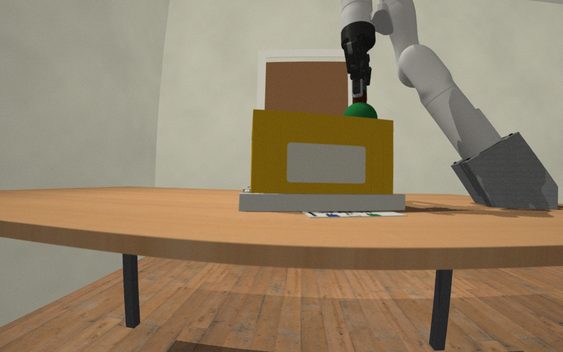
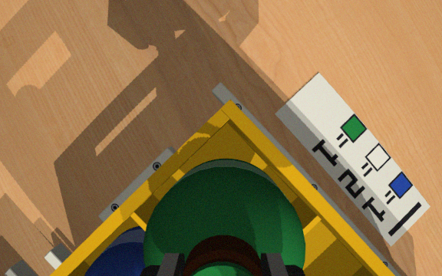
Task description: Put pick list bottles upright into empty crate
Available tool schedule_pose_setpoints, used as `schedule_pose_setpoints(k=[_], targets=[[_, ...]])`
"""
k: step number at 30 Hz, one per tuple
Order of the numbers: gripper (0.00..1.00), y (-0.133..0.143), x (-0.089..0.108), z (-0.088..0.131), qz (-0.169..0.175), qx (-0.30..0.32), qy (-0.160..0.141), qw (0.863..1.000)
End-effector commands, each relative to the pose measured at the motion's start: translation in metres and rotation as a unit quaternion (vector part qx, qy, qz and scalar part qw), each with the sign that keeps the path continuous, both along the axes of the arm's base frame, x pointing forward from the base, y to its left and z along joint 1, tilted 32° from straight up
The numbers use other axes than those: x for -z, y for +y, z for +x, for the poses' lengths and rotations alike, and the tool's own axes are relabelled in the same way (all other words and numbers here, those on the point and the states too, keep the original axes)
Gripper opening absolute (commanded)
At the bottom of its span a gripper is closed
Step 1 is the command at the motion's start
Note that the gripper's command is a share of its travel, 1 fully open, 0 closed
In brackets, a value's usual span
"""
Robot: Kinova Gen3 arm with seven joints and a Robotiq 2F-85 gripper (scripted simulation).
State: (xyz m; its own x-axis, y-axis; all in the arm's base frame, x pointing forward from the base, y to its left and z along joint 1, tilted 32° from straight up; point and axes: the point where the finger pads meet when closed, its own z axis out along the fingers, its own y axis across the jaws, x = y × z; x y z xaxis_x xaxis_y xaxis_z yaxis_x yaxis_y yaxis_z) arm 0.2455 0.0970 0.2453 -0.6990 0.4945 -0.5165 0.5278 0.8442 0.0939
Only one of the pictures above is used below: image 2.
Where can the white paper pick list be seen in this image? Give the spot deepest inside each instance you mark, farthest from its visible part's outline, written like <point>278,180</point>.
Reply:
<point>347,150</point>

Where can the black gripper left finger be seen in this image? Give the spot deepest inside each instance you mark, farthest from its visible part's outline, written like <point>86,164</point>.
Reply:
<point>171,265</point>

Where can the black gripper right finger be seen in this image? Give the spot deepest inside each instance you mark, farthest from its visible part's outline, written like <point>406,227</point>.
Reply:
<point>273,265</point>

